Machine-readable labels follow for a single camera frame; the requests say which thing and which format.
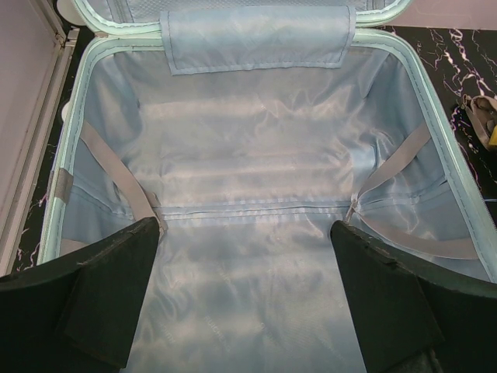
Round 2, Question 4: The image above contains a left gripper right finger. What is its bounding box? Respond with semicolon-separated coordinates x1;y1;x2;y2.
330;221;496;372

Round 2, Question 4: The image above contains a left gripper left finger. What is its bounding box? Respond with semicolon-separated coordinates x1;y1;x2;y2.
1;218;159;368

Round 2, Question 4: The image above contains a yellow bra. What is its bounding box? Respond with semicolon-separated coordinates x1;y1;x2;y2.
488;127;497;152

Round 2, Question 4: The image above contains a grey beige garment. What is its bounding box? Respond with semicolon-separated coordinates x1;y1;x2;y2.
462;95;496;151

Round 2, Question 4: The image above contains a mint green open suitcase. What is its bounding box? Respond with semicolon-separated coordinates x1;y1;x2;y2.
39;1;496;372

